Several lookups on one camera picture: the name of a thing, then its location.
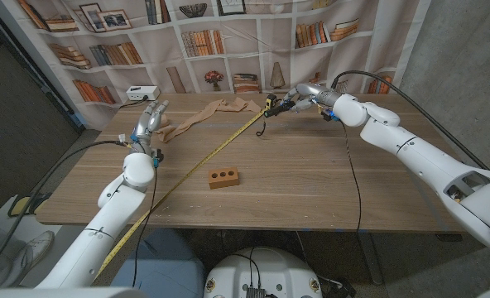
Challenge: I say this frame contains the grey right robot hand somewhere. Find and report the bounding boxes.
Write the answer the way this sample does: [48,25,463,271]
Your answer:
[281,82,341,115]

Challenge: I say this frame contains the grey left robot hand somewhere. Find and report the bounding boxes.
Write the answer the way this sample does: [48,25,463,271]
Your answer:
[129,99,170,156]

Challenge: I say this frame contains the black flashlight with lanyard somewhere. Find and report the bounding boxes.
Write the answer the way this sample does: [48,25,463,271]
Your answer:
[256,100,295,137]

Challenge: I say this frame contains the beige stocking cloth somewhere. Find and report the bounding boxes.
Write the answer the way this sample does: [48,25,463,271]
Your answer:
[156,97,262,144]

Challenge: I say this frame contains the yellow measuring tape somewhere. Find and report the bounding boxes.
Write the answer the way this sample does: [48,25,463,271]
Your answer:
[95,94,279,279]

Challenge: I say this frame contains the orange brick block three holes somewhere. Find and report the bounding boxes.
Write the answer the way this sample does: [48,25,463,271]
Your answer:
[208,166,241,190]

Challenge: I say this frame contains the white power box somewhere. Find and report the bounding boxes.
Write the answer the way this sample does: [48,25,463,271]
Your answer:
[125,84,161,102]

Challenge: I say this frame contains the printed bookshelf backdrop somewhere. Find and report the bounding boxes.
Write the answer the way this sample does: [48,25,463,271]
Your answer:
[0,0,432,132]

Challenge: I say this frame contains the blue stool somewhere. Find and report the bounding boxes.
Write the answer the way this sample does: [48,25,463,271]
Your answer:
[110,227,207,298]

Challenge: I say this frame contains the yellow and black floor pedal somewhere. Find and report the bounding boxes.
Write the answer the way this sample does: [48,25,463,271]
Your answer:
[7,191,52,218]

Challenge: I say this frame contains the white shoe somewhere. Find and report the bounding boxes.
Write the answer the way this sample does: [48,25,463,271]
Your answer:
[15,230,55,270]

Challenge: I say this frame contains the grey table leg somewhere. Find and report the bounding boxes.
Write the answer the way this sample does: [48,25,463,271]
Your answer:
[354,231,385,286]

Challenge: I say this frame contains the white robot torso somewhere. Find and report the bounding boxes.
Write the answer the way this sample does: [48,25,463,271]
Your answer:
[202,247,324,298]

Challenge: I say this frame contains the black power box cable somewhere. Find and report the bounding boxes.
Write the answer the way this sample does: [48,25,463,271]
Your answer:
[118,95,150,109]

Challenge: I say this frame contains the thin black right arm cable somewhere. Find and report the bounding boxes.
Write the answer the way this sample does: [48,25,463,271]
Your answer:
[339,122,363,233]

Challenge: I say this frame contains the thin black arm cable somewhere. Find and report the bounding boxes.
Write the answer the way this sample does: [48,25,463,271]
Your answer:
[339,122,363,233]
[132,165,159,289]

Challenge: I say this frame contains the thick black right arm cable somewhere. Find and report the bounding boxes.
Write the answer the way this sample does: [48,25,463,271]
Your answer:
[330,70,490,171]

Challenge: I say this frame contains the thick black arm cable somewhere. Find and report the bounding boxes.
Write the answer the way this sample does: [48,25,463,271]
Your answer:
[330,70,490,171]
[0,139,134,286]

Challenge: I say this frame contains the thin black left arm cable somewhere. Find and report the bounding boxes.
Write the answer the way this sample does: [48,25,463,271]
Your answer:
[132,165,159,289]

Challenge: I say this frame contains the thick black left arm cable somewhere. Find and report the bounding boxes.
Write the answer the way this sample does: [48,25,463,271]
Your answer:
[0,139,134,286]

